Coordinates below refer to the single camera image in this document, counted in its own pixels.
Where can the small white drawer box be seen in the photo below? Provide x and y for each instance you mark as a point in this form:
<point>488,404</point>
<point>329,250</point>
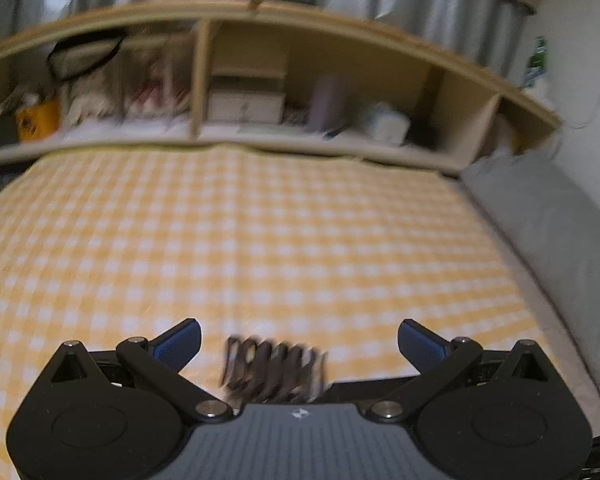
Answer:
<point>246,97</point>

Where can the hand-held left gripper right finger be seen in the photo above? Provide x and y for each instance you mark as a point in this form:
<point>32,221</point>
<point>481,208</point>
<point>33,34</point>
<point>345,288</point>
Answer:
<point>420,345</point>

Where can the grey bed sheet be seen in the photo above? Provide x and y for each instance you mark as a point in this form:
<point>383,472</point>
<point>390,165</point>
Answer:
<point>555,340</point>

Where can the green glass bottle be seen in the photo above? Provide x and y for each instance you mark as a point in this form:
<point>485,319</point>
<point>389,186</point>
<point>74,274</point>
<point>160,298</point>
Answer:
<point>537,60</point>

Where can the purple cylinder container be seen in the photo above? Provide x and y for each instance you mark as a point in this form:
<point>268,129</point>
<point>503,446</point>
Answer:
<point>322,105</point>

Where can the brown hair claw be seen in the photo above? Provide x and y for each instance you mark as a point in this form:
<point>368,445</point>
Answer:
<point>275,370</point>

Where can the long wooden shelf unit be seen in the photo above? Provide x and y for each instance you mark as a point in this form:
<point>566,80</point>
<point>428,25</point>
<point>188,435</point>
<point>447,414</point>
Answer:
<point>360,35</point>

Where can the yellow checkered blanket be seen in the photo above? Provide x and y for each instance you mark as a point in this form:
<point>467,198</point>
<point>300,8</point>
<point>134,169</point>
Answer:
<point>280,240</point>

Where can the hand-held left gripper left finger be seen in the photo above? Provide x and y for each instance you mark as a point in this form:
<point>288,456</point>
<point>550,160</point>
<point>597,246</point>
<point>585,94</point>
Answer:
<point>180,346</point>

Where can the clear doll display case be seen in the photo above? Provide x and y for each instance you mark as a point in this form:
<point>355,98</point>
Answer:
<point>155,85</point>

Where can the white tissue box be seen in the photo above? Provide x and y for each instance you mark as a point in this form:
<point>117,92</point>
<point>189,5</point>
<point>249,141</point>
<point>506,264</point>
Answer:
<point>390,125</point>

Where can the yellow printed box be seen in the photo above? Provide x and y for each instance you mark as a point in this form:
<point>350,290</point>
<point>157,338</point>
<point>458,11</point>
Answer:
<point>37,121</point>

